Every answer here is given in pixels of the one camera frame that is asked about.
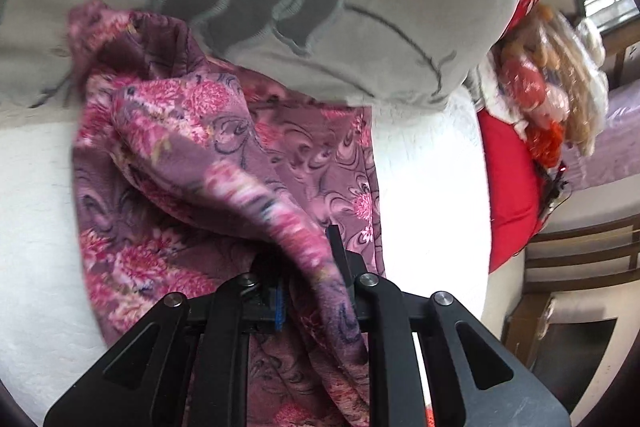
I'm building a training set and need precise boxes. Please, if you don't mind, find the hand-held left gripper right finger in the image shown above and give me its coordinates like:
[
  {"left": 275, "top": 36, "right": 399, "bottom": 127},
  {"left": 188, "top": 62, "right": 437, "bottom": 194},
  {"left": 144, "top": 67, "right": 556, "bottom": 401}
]
[{"left": 325, "top": 224, "right": 571, "bottom": 427}]

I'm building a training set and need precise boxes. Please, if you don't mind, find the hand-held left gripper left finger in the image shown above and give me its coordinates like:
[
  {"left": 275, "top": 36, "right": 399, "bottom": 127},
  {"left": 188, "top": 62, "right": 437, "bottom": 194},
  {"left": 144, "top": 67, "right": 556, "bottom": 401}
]
[{"left": 44, "top": 254, "right": 288, "bottom": 427}]

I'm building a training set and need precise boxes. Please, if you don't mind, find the purple floral garment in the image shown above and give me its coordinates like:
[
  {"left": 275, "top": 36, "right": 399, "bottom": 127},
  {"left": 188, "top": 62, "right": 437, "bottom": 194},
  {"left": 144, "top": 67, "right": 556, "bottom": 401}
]
[{"left": 66, "top": 0, "right": 386, "bottom": 427}]

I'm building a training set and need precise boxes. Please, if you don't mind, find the red cushion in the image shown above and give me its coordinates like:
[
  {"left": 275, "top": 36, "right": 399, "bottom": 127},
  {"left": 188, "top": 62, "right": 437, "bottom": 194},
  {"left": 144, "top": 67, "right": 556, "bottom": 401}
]
[{"left": 477, "top": 109, "right": 546, "bottom": 275}]

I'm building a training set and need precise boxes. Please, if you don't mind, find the wooden chair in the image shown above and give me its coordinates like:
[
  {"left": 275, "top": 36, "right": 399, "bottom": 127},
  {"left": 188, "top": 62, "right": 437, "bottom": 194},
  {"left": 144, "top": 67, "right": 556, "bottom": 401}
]
[{"left": 505, "top": 212, "right": 640, "bottom": 408}]

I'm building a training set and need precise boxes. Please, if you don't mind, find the white quilted blanket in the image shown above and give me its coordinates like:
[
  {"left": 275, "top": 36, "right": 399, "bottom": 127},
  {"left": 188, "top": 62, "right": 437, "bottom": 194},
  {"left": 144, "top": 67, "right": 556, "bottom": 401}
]
[{"left": 0, "top": 92, "right": 491, "bottom": 413}]

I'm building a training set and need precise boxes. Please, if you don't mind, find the doll in plastic wrap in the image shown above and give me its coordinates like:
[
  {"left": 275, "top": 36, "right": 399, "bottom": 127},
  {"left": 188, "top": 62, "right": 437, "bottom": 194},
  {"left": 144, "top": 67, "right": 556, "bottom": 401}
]
[{"left": 492, "top": 4, "right": 608, "bottom": 168}]

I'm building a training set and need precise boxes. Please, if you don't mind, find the purple bedsheet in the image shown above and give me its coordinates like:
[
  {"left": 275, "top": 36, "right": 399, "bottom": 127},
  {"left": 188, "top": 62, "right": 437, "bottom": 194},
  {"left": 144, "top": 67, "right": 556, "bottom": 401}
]
[{"left": 565, "top": 82, "right": 640, "bottom": 192}]

